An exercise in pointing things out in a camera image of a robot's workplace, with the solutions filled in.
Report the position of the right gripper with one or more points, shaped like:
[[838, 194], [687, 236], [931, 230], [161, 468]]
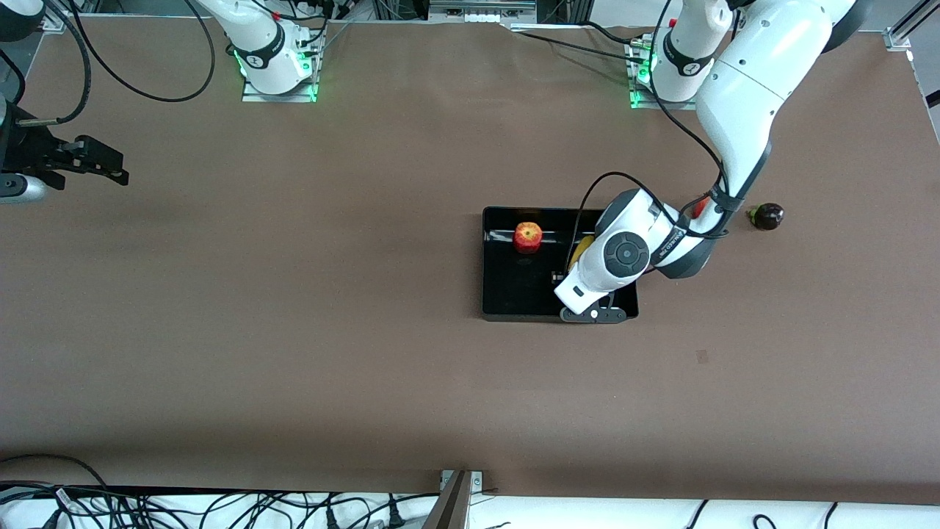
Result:
[[28, 151]]

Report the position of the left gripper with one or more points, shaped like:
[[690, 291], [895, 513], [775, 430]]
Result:
[[556, 277]]

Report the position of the yellow banana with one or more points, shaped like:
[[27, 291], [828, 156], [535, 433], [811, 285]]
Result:
[[581, 251]]

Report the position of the black plastic box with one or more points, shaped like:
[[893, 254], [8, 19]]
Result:
[[514, 286]]

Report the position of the red apple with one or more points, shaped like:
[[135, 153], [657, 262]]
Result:
[[528, 237]]

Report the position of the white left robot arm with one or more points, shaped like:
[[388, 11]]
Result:
[[756, 73]]

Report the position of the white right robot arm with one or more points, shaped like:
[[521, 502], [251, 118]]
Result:
[[261, 44]]

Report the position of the red pomegranate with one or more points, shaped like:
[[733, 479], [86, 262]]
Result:
[[701, 207]]

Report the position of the dark purple eggplant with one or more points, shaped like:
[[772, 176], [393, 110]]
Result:
[[767, 217]]

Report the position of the brown table cover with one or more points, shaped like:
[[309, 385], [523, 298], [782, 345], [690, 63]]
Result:
[[294, 367]]

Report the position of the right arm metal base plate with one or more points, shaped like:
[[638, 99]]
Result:
[[253, 95]]

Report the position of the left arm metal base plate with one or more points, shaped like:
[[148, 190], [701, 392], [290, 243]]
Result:
[[639, 88]]

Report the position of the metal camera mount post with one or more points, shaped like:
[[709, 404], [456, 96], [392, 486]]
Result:
[[452, 503]]

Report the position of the aluminium frame profile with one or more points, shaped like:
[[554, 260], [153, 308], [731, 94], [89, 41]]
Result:
[[907, 29]]

